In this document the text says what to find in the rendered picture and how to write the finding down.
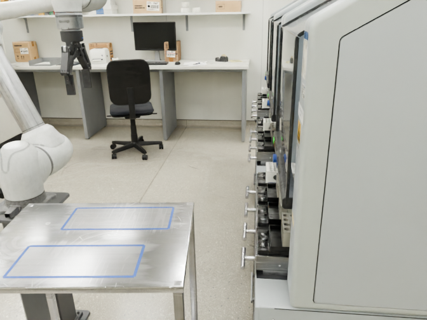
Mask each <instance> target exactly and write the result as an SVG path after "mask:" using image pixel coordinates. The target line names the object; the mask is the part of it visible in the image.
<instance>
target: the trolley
mask: <svg viewBox="0 0 427 320"><path fill-rule="evenodd" d="M188 256H189V282H190V296H191V320H198V302H197V285H196V254H195V238H194V203H193V202H189V203H36V204H28V205H27V206H26V207H25V208H24V209H23V210H22V211H21V212H20V213H19V214H18V215H17V216H16V217H15V218H14V219H13V220H12V221H11V222H10V223H9V224H8V225H7V226H6V227H5V228H4V229H3V230H2V231H1V232H0V293H45V294H46V299H47V302H48V307H49V311H50V316H51V320H60V316H59V313H58V307H57V301H56V298H55V293H173V307H174V317H175V320H185V309H184V283H185V278H186V268H187V258H188Z"/></svg>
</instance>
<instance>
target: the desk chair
mask: <svg viewBox="0 0 427 320"><path fill-rule="evenodd" d="M106 72H107V82H108V87H109V97H110V100H111V102H112V104H111V105H110V115H111V116H112V117H124V118H125V119H130V124H131V126H130V128H131V139H132V141H120V140H114V141H112V144H111V146H110V148H111V149H114V150H113V151H112V159H114V157H115V159H117V155H116V153H117V152H121V151H123V150H126V149H130V148H132V147H135V148H136V149H137V150H139V151H140V152H141V153H143V155H142V160H147V159H148V155H146V154H147V152H146V150H145V149H144V148H143V147H142V146H143V145H157V144H159V149H161V148H162V149H163V142H162V141H144V139H143V136H139V137H138V136H137V128H136V124H135V119H136V118H140V117H141V116H148V115H151V114H157V113H153V112H154V109H153V106H152V103H151V102H150V99H151V80H150V70H149V64H148V63H147V62H146V61H145V60H143V59H129V60H112V61H110V62H109V63H108V64H107V67H106ZM111 116H107V117H111ZM116 144H118V145H123V146H122V147H119V148H117V149H115V148H116Z"/></svg>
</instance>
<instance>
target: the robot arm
mask: <svg viewBox="0 0 427 320"><path fill-rule="evenodd" d="M106 2H107V0H15V1H5V2H0V95H1V96H2V98H3V100H4V102H5V104H6V105H7V107H8V108H9V110H10V112H11V114H12V115H13V117H14V119H15V121H16V122H17V124H18V126H19V127H20V129H21V131H22V133H23V135H22V137H21V140H19V141H13V142H9V143H7V144H5V145H3V146H2V148H1V149H0V186H1V189H2V192H3V194H4V200H5V203H4V204H3V205H2V206H1V207H0V215H5V218H13V217H14V216H16V215H18V214H19V213H20V212H21V211H22V210H23V209H24V208H25V207H26V206H27V205H28V204H36V203H49V202H50V201H52V200H53V199H55V198H56V197H57V195H56V194H55V193H45V191H44V183H45V181H46V179H47V178H48V177H49V176H50V175H52V174H54V173H56V172H57V171H59V170H61V169H62V168H63V167H64V166H65V165H66V164H67V163H68V162H69V160H70V159H71V157H72V154H73V146H72V143H71V141H70V140H69V139H68V138H67V137H66V136H64V135H63V134H60V133H59V132H58V131H57V130H56V129H55V128H54V127H53V126H52V125H50V124H45V123H44V122H43V120H42V118H41V116H40V115H39V112H38V111H37V109H36V107H35V106H34V104H33V102H32V100H31V98H30V96H29V95H28V93H27V91H26V90H25V88H24V86H23V84H22V82H21V80H20V79H19V77H18V76H17V73H16V72H15V70H14V68H13V66H12V65H11V63H10V61H9V60H8V57H7V56H6V54H5V52H4V50H3V49H2V45H3V40H2V37H1V35H2V33H3V24H2V20H7V19H11V18H18V17H24V16H29V15H35V14H39V13H46V12H50V11H54V12H55V19H56V23H57V29H62V31H60V37H61V41H62V42H65V46H61V51H62V55H61V64H60V74H61V76H64V78H65V86H66V90H67V95H76V90H75V85H74V77H73V75H71V73H72V68H73V64H74V60H75V59H76V58H77V60H78V62H79V63H80V65H81V67H82V68H83V69H81V73H82V77H83V86H84V88H92V82H91V77H90V69H92V65H91V63H90V59H89V57H88V54H87V52H86V48H85V44H84V43H80V42H81V41H83V40H84V39H83V31H82V30H81V29H83V28H84V23H83V14H82V12H91V11H95V10H99V9H101V8H103V7H104V6H105V4H106ZM69 12H73V13H69Z"/></svg>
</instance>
